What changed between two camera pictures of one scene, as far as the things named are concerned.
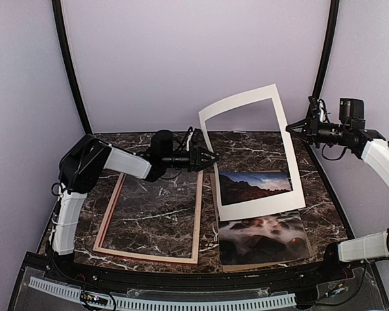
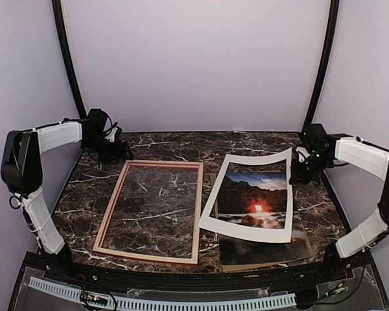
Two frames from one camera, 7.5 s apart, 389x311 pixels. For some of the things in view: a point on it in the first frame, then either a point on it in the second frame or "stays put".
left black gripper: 196,163 → 117,154
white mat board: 282,202 → 218,168
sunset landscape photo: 280,236 stays put
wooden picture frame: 147,256 stays put
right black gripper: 311,136 → 298,177
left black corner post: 59,26 stays put
